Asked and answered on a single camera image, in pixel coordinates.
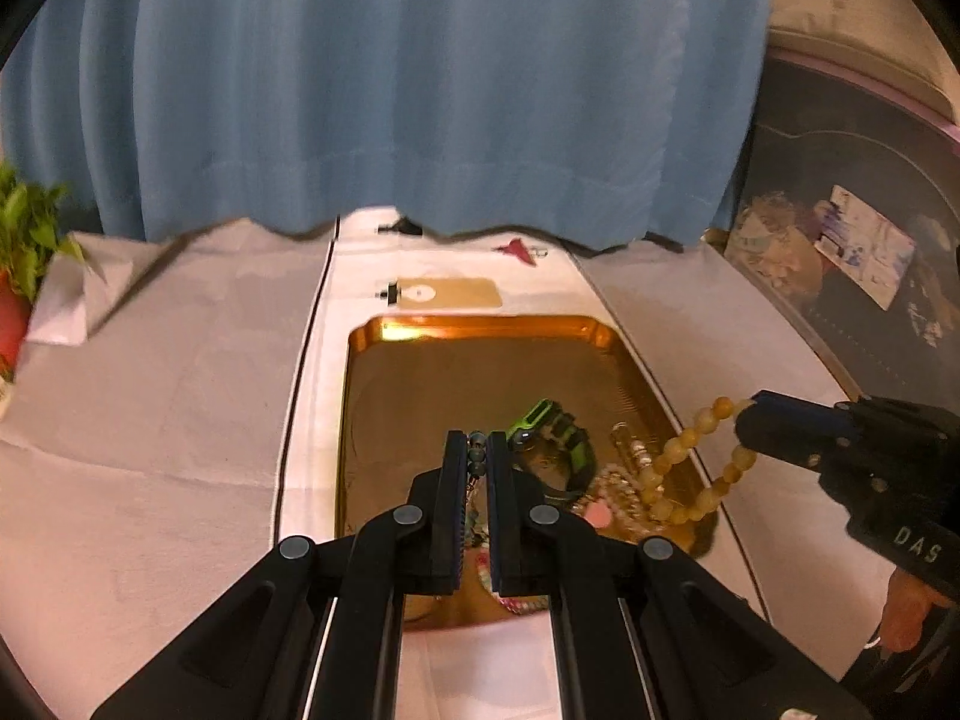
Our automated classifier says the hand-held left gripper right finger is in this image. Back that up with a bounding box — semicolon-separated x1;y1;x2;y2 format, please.
487;430;875;720

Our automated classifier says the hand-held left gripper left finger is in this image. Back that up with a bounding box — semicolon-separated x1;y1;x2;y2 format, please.
90;430;461;720

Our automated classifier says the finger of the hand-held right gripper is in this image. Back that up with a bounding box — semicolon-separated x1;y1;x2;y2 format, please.
733;390;863;475

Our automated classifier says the white and dark bead bracelet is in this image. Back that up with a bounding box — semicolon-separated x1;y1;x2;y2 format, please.
465;431;492;541

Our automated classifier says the pastel pink green bead bracelet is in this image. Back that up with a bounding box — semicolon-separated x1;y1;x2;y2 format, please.
476;549;556;617

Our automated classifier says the pink tin tray gold inside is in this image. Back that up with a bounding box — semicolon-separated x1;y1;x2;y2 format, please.
330;313;722;629

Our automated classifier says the yellow bead bracelet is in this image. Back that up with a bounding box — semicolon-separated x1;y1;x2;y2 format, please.
643;394;755;524

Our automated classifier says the clear crystal bracelet pink charm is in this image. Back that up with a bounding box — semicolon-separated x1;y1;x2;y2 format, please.
574;420;665;541

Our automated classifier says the person's right hand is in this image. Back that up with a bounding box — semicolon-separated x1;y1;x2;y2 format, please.
879;568;947;653

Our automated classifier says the black and green wristwatch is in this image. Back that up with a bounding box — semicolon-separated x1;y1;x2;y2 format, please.
506;399;597;505

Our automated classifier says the white printed cloth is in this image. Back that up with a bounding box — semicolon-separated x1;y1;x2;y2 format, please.
270;211;770;720

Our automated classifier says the clear storage box purple lid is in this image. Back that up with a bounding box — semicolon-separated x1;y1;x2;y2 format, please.
720;45;960;410

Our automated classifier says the blue curtain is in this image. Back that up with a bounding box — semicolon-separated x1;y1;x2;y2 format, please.
0;0;777;248

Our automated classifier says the white paper packet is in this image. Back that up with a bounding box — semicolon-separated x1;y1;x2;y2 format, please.
26;234;110;347

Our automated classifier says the beige bedding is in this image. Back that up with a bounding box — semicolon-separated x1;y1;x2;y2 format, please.
769;0;960;110

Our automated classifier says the red plant pot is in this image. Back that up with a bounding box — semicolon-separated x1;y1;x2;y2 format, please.
0;283;32;380

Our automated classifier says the green plant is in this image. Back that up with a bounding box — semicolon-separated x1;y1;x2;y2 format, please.
0;163;89;302

